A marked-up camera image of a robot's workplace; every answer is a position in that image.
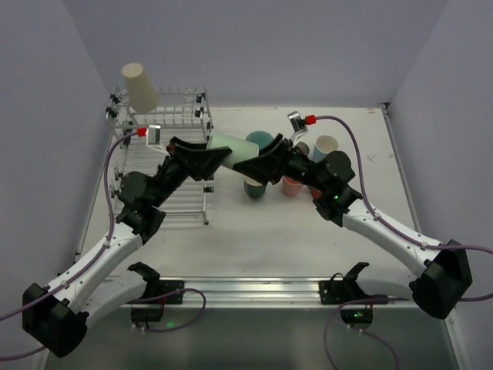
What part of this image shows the sage green mug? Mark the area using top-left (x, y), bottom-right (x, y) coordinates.
top-left (246, 130), bottom-right (273, 150)

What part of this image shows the pink tumbler cup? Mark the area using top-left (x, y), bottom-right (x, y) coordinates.
top-left (283, 177), bottom-right (303, 197)

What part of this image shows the dark green mug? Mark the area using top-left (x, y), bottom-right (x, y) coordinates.
top-left (243, 177), bottom-right (267, 200)

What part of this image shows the light green tumbler cup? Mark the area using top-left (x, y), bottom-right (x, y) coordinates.
top-left (206, 133), bottom-right (260, 170)

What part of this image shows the light blue patterned cup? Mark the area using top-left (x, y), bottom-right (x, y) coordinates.
top-left (312, 135), bottom-right (339, 162)

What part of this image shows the beige tumbler cup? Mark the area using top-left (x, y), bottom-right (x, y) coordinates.
top-left (122, 62), bottom-right (159, 113)

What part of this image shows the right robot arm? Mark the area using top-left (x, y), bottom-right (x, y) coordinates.
top-left (231, 136), bottom-right (472, 319)

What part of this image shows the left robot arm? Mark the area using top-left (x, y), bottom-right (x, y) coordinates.
top-left (22, 137), bottom-right (232, 358)

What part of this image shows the metal dish rack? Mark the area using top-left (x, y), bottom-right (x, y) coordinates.
top-left (106, 87), bottom-right (213, 214)

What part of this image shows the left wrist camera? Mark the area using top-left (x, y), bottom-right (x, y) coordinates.
top-left (146, 124), bottom-right (166, 153)

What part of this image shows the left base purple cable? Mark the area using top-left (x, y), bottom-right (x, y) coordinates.
top-left (132, 288), bottom-right (207, 333)

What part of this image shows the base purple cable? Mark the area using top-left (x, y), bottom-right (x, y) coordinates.
top-left (323, 294), bottom-right (409, 370)
top-left (132, 288), bottom-right (207, 333)

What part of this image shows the aluminium rail frame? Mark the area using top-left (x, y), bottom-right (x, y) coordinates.
top-left (38, 103), bottom-right (463, 370)

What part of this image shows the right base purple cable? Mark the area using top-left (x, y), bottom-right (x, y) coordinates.
top-left (323, 294), bottom-right (409, 370)

